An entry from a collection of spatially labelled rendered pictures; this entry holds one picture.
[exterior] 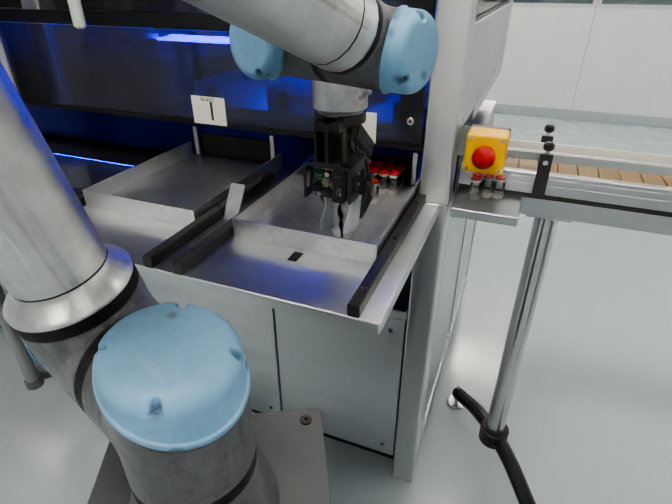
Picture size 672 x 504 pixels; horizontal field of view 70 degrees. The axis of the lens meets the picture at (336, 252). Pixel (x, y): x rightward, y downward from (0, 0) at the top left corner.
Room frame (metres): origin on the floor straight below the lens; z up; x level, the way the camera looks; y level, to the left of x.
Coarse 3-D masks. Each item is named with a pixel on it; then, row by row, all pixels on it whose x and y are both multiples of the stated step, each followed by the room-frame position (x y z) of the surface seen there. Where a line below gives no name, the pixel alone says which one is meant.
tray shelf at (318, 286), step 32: (96, 224) 0.78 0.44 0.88; (128, 224) 0.78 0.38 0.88; (160, 224) 0.78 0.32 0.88; (416, 224) 0.78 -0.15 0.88; (224, 256) 0.67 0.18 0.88; (256, 256) 0.67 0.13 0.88; (288, 256) 0.67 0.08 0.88; (320, 256) 0.67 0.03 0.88; (416, 256) 0.69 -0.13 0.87; (224, 288) 0.58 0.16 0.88; (256, 288) 0.57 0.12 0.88; (288, 288) 0.57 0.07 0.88; (320, 288) 0.57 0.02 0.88; (352, 288) 0.57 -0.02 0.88; (384, 288) 0.57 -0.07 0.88; (352, 320) 0.51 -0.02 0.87; (384, 320) 0.51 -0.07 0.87
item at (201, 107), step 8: (192, 96) 1.07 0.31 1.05; (200, 96) 1.06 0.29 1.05; (192, 104) 1.07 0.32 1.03; (200, 104) 1.06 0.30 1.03; (208, 104) 1.05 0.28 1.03; (216, 104) 1.05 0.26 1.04; (224, 104) 1.04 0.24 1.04; (200, 112) 1.06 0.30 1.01; (208, 112) 1.05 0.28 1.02; (216, 112) 1.05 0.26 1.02; (224, 112) 1.04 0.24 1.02; (200, 120) 1.06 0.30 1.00; (208, 120) 1.06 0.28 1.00; (216, 120) 1.05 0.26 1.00; (224, 120) 1.04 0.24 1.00
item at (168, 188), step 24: (144, 168) 1.02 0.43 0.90; (168, 168) 1.07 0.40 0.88; (192, 168) 1.07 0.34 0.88; (216, 168) 1.07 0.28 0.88; (240, 168) 1.07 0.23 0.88; (264, 168) 1.00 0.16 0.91; (96, 192) 0.85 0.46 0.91; (120, 192) 0.93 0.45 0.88; (144, 192) 0.93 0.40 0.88; (168, 192) 0.93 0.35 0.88; (192, 192) 0.93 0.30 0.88; (216, 192) 0.93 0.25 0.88; (144, 216) 0.81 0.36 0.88; (168, 216) 0.79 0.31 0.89; (192, 216) 0.77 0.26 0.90
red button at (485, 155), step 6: (474, 150) 0.83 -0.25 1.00; (480, 150) 0.81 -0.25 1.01; (486, 150) 0.81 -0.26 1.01; (492, 150) 0.81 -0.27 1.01; (474, 156) 0.81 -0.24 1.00; (480, 156) 0.81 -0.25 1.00; (486, 156) 0.80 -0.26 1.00; (492, 156) 0.80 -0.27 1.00; (474, 162) 0.81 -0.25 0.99; (480, 162) 0.81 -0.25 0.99; (486, 162) 0.80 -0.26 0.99; (492, 162) 0.80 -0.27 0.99; (480, 168) 0.81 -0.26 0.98; (486, 168) 0.81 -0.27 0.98
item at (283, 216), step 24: (288, 192) 0.92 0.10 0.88; (312, 192) 0.93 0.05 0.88; (408, 192) 0.93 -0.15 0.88; (240, 216) 0.75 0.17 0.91; (264, 216) 0.81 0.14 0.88; (288, 216) 0.81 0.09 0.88; (312, 216) 0.81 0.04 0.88; (384, 216) 0.81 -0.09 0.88; (264, 240) 0.71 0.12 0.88; (288, 240) 0.70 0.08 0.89; (312, 240) 0.68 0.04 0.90; (336, 240) 0.66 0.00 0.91; (360, 240) 0.72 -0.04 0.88; (384, 240) 0.68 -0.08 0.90
